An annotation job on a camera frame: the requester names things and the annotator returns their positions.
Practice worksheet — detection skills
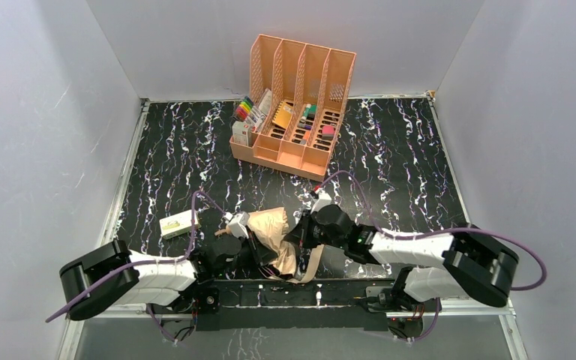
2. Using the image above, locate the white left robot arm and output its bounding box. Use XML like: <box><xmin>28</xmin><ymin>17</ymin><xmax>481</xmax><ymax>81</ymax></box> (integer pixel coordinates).
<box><xmin>56</xmin><ymin>232</ymin><xmax>278</xmax><ymax>321</ymax></box>

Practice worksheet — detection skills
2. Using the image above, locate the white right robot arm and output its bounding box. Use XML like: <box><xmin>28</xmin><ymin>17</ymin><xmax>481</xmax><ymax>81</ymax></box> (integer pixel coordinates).
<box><xmin>284</xmin><ymin>204</ymin><xmax>519</xmax><ymax>308</ymax></box>

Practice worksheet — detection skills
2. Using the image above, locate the white and yellow box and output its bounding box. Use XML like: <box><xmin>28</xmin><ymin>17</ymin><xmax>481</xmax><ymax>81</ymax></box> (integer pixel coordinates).
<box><xmin>159</xmin><ymin>210</ymin><xmax>200</xmax><ymax>240</ymax></box>

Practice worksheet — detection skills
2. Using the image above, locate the pink eraser block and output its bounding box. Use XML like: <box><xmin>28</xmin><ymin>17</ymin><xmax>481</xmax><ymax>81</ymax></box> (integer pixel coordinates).
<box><xmin>320</xmin><ymin>124</ymin><xmax>336</xmax><ymax>141</ymax></box>

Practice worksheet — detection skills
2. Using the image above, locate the yellow notebook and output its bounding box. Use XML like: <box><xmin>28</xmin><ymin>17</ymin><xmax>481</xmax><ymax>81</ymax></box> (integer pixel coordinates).
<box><xmin>272</xmin><ymin>100</ymin><xmax>293</xmax><ymax>130</ymax></box>

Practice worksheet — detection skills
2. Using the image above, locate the white red small box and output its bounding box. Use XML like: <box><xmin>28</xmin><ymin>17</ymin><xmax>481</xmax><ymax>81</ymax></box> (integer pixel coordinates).
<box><xmin>232</xmin><ymin>121</ymin><xmax>254</xmax><ymax>147</ymax></box>

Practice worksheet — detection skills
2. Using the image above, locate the colourful marker set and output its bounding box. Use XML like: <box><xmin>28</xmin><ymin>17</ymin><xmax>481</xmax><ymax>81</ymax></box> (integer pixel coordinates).
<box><xmin>233</xmin><ymin>96</ymin><xmax>254</xmax><ymax>122</ymax></box>

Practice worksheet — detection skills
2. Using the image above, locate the orange plastic desk organizer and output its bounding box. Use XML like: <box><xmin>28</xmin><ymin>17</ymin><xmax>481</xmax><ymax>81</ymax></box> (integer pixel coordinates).
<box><xmin>229</xmin><ymin>34</ymin><xmax>356</xmax><ymax>181</ymax></box>

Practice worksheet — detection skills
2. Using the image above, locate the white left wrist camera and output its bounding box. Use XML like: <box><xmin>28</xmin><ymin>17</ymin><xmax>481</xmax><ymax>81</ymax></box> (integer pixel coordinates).
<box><xmin>224</xmin><ymin>211</ymin><xmax>250</xmax><ymax>239</ymax></box>

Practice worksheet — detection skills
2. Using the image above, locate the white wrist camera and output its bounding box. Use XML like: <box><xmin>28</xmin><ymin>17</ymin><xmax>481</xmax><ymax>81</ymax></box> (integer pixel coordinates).
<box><xmin>310</xmin><ymin>186</ymin><xmax>332</xmax><ymax>213</ymax></box>
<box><xmin>224</xmin><ymin>211</ymin><xmax>250</xmax><ymax>239</ymax></box>

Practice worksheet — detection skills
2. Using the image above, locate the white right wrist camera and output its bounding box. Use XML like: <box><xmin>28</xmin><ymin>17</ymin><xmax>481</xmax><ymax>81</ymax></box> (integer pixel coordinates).
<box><xmin>310</xmin><ymin>186</ymin><xmax>332</xmax><ymax>213</ymax></box>

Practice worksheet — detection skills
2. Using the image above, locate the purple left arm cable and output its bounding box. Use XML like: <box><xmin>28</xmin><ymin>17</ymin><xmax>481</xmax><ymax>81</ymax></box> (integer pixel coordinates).
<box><xmin>45</xmin><ymin>190</ymin><xmax>234</xmax><ymax>324</ymax></box>

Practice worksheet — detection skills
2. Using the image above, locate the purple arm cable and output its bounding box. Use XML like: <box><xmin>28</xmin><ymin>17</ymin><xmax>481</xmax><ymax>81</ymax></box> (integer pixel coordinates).
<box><xmin>45</xmin><ymin>190</ymin><xmax>234</xmax><ymax>324</ymax></box>
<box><xmin>313</xmin><ymin>169</ymin><xmax>548</xmax><ymax>342</ymax></box>

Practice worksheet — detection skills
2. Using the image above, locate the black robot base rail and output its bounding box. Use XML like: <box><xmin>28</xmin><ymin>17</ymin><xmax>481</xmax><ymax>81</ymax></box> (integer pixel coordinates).
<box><xmin>143</xmin><ymin>277</ymin><xmax>440</xmax><ymax>333</ymax></box>

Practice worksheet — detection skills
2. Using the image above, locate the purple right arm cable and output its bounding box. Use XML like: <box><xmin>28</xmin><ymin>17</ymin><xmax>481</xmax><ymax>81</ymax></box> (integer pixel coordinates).
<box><xmin>313</xmin><ymin>169</ymin><xmax>548</xmax><ymax>342</ymax></box>

